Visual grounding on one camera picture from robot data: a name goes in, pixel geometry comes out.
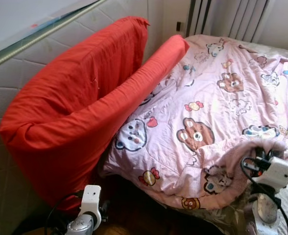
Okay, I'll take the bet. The pink cartoon print quilt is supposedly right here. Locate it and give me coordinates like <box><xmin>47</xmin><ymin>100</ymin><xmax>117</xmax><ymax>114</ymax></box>
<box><xmin>101</xmin><ymin>33</ymin><xmax>288</xmax><ymax>212</ymax></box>

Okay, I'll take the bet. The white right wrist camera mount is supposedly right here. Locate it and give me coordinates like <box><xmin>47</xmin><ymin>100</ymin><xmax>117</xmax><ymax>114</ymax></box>
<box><xmin>254</xmin><ymin>156</ymin><xmax>288</xmax><ymax>190</ymax></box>

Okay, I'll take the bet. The red folded cushion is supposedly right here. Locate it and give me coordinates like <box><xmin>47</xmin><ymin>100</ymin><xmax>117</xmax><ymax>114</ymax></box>
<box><xmin>0</xmin><ymin>16</ymin><xmax>190</xmax><ymax>207</ymax></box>

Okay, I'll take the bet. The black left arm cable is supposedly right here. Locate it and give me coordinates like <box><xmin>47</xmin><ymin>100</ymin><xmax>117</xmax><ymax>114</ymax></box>
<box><xmin>44</xmin><ymin>192</ymin><xmax>83</xmax><ymax>235</ymax></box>

